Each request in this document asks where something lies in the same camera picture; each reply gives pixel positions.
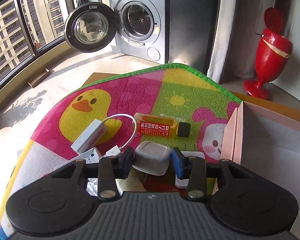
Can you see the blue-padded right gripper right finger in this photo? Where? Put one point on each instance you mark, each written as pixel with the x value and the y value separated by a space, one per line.
pixel 192 168

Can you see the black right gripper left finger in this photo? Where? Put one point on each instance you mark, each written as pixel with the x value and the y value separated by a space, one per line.
pixel 110 169

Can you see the white cable packaging box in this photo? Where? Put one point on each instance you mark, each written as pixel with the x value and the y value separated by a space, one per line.
pixel 90 156

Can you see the grey rounded plastic case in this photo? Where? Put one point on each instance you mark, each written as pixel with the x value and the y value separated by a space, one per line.
pixel 152 158

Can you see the orange liquid bottle red label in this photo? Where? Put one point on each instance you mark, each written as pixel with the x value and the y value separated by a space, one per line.
pixel 160 126

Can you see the white ethernet USB adapter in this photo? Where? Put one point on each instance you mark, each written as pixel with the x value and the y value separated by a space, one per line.
pixel 91 135

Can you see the colourful cartoon play mat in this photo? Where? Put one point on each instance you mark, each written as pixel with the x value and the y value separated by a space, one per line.
pixel 171 90

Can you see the pink cardboard box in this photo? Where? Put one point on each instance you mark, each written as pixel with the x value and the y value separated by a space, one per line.
pixel 268 144

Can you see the brown cardboard piece on floor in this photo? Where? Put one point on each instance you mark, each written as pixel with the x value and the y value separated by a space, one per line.
pixel 38 77

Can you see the round black washer door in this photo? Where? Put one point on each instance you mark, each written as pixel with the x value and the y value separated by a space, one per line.
pixel 91 27

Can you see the red goblet trash bin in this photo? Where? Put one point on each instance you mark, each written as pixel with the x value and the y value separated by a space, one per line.
pixel 272 55

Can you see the silver front-load washing machine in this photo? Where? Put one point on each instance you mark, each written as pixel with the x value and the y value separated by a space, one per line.
pixel 141 30

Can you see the white USB wall charger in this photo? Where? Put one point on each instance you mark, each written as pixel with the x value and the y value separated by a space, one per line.
pixel 182 166

